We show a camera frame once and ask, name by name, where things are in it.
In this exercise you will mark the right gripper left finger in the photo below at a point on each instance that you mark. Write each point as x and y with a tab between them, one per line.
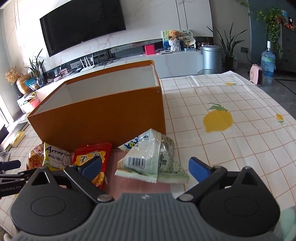
81	177

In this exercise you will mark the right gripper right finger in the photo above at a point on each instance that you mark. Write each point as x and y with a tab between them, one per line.
208	178

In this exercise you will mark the red Mimi fries packet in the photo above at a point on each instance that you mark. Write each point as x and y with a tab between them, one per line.
36	157

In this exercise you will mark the white green snack packet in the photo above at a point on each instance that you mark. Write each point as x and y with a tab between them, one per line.
149	158

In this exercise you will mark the red yellow snack packet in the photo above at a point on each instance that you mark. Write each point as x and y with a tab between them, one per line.
85	154

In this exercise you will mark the yellow America chips packet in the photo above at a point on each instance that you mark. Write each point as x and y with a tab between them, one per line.
55	159

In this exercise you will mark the yellow duck tissue pack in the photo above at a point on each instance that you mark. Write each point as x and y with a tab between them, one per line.
18	138

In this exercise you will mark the lemon print checked tablecloth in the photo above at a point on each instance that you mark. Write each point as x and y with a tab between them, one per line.
233	122

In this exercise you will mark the orange cardboard box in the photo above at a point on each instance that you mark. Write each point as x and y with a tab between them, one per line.
112	105

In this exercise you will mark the white storage box pink front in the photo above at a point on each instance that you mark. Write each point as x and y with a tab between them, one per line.
28	102

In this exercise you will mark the golden round vase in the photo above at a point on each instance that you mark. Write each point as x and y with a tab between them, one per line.
21	84

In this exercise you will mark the dried yellow flower bunch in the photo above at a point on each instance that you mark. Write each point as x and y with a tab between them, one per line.
12	75

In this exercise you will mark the white wifi router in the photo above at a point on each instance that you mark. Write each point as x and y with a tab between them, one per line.
87	64

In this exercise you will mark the pink small heater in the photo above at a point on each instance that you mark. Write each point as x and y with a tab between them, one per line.
256	74

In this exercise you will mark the green plant in glass vase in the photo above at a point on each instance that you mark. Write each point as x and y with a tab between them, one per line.
35	67

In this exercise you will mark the white marble tv console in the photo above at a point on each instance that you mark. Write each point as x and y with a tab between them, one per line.
176	64

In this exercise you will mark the silver pedal trash bin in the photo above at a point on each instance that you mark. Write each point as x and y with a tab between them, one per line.
212	59

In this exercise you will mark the blue water bottle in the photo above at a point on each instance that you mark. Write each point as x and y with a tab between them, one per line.
268	64

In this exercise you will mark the tall potted plant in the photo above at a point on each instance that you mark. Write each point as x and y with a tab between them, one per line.
228	42

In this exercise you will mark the red box on console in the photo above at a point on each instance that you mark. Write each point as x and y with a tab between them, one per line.
149	49

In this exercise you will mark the teddy bear in white wrap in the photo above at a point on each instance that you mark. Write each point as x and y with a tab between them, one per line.
174	40

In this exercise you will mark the dark cabinet with ornaments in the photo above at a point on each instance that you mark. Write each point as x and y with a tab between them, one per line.
287	40

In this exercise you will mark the hanging ivy plant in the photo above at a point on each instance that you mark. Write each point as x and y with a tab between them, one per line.
265	25

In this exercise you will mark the black wall television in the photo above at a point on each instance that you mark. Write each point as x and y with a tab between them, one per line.
76	22

